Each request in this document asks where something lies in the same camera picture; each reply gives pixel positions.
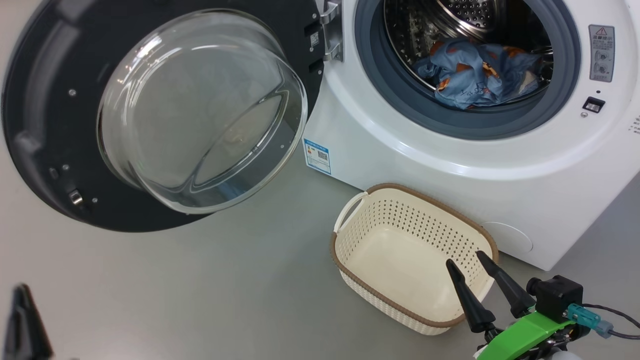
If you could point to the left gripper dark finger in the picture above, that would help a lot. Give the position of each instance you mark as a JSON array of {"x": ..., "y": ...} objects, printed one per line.
[{"x": 25, "y": 330}]

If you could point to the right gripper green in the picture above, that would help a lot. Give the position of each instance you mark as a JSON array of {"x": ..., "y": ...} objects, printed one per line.
[{"x": 525, "y": 335}]

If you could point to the blue cartoon print clothing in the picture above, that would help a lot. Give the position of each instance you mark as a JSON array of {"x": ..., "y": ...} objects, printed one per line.
[{"x": 475, "y": 75}]

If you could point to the dark round glass washer door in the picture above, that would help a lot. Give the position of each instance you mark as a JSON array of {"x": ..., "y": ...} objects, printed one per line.
[{"x": 50, "y": 100}]

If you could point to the cream perforated laundry basket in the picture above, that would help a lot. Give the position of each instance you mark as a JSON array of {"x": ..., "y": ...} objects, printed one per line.
[{"x": 400, "y": 260}]

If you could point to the white front-load washing machine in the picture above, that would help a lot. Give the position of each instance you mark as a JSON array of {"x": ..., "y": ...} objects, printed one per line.
[{"x": 450, "y": 160}]

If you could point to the blue energy label sticker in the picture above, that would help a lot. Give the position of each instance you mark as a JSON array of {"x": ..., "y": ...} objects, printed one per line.
[{"x": 317, "y": 156}]

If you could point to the grey warning sticker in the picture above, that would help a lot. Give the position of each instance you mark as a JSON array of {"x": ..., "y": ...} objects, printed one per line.
[{"x": 601, "y": 52}]

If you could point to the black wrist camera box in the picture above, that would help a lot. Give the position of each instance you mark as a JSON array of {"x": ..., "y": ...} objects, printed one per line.
[{"x": 557, "y": 297}]

